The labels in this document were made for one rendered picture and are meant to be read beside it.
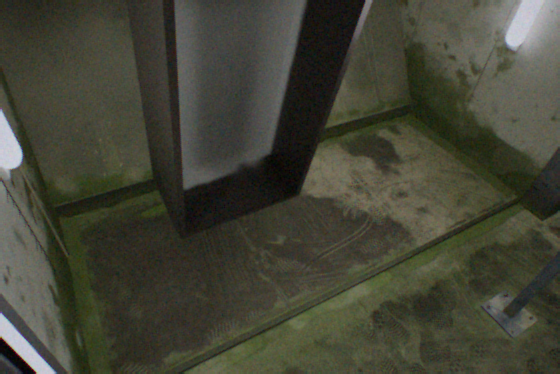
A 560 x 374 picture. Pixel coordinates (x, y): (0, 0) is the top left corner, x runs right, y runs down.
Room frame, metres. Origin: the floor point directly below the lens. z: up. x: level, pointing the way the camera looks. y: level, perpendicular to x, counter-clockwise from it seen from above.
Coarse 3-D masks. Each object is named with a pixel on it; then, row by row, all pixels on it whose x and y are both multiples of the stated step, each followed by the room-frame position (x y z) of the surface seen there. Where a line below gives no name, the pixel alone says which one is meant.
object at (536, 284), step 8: (552, 264) 1.02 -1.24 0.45; (544, 272) 1.02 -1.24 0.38; (552, 272) 1.00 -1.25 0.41; (536, 280) 1.02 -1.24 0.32; (544, 280) 1.00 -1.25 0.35; (528, 288) 1.02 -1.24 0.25; (536, 288) 1.00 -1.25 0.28; (520, 296) 1.02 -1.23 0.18; (528, 296) 1.00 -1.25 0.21; (512, 304) 1.02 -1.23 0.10; (520, 304) 1.00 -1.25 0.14; (512, 312) 1.00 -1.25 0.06
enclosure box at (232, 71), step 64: (128, 0) 1.11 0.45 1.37; (192, 0) 1.25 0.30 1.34; (256, 0) 1.38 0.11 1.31; (320, 0) 1.35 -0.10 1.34; (192, 64) 1.29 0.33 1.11; (256, 64) 1.44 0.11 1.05; (320, 64) 1.31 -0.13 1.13; (192, 128) 1.34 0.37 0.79; (256, 128) 1.53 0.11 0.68; (320, 128) 1.23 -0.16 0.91; (192, 192) 1.23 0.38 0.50; (256, 192) 1.29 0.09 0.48
